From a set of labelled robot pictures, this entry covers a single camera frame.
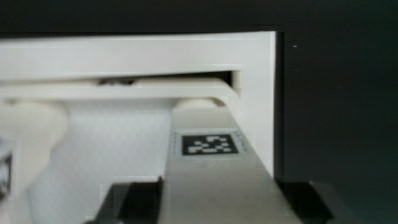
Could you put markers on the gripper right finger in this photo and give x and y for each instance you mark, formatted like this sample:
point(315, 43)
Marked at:
point(317, 203)

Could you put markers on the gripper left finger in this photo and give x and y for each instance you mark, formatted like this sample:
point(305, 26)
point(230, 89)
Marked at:
point(131, 206)

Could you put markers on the white leg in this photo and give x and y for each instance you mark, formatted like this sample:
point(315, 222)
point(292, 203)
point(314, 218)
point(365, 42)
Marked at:
point(33, 129)
point(219, 189)

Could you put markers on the white desk top tray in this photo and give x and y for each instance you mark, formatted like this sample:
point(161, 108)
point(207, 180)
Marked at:
point(118, 78)

